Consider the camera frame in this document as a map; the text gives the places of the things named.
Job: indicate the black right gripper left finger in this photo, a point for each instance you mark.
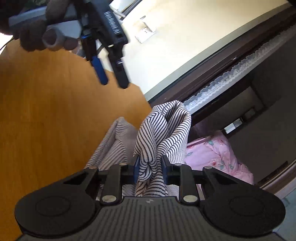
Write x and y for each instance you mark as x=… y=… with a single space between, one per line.
x=117 y=176

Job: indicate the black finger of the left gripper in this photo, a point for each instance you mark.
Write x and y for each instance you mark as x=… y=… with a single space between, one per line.
x=114 y=55

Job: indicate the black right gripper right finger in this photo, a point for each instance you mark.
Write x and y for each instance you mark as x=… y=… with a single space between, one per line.
x=182 y=176

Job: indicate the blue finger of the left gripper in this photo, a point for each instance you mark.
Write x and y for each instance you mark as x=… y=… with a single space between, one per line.
x=97 y=65

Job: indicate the grey striped shirt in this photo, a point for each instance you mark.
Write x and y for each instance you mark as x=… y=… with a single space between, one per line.
x=164 y=132

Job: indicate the gloved left hand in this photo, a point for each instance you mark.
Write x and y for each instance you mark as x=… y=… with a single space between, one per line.
x=34 y=35

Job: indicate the pink floral bed quilt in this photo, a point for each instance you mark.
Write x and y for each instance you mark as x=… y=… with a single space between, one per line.
x=215 y=151

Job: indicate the white lace curtain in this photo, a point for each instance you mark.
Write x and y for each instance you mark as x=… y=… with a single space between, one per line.
x=237 y=72

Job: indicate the white wall socket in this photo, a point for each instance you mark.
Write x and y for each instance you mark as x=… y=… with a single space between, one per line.
x=145 y=29

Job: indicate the dark brown door frame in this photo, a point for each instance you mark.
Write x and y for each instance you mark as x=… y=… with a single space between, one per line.
x=225 y=58

